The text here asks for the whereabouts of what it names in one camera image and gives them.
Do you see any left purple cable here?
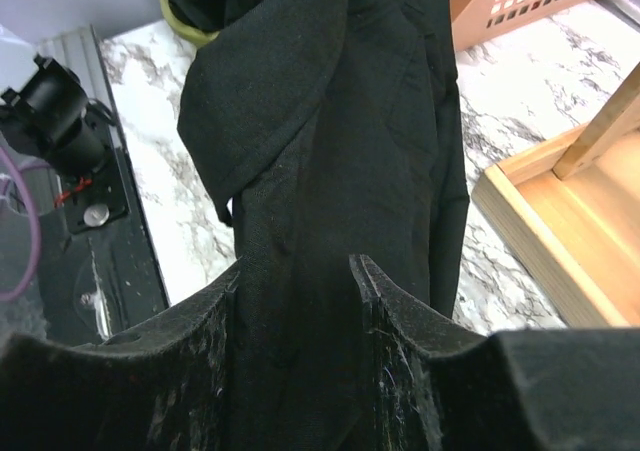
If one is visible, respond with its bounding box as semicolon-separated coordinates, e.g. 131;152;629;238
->
0;145;44;305

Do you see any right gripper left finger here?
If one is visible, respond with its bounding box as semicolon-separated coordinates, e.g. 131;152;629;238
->
1;264;239;450

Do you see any olive green laundry basket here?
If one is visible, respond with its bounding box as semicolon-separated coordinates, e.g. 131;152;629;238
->
159;0;220;48

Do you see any black shirt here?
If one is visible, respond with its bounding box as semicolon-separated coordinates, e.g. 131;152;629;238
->
170;0;469;450

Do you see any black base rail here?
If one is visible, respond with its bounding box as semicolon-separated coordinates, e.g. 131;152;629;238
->
38;27;169;346

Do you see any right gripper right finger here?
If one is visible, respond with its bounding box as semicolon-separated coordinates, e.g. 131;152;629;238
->
350;255;639;450

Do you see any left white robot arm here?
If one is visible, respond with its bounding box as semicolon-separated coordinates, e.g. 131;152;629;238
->
1;54;114;180

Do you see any wooden clothes rack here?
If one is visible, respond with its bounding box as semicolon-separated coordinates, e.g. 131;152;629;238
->
472;69;639;327

